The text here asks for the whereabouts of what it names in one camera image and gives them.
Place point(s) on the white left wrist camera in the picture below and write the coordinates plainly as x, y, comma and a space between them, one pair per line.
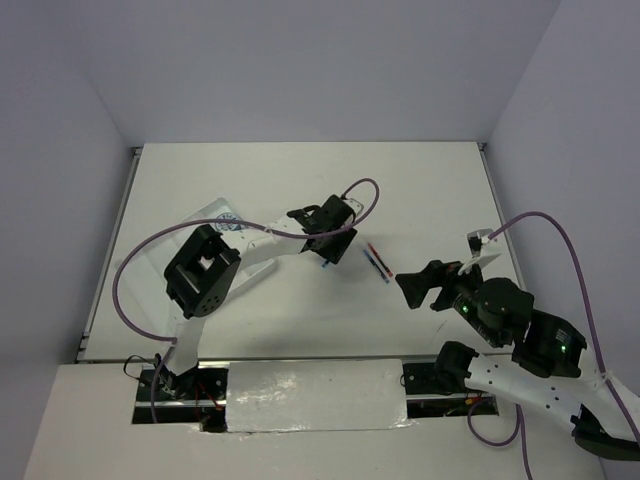
356, 208

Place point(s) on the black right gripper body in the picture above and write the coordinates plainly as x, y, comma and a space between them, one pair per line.
458, 295

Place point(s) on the red gel pen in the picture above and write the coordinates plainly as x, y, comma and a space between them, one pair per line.
379, 259

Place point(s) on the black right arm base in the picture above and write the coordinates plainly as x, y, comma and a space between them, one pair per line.
428, 396

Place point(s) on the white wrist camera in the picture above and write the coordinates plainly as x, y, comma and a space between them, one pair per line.
356, 208
484, 250

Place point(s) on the silver foil sheet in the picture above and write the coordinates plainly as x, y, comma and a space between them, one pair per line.
315, 396

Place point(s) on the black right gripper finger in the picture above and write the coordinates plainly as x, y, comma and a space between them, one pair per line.
436, 271
414, 287

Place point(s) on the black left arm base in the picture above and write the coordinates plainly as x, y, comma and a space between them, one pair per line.
199, 399

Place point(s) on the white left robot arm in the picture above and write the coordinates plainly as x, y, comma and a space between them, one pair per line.
201, 275

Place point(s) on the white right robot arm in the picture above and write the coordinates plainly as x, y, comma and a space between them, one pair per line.
553, 371

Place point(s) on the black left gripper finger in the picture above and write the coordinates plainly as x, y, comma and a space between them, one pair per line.
326, 248
338, 244

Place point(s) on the blue round container in tray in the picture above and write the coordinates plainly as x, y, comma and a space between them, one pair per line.
227, 221

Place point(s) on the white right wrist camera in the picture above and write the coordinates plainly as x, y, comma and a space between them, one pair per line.
484, 250

